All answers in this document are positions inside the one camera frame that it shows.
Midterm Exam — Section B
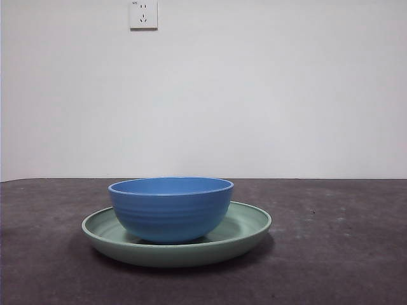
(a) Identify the white wall socket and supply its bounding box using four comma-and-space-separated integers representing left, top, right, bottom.
129, 0, 158, 32

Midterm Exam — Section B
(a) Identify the blue ribbed bowl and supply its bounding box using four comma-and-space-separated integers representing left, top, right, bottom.
107, 177, 235, 245

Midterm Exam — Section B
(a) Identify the pale green round plate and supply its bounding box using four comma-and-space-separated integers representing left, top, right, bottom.
81, 200, 273, 267

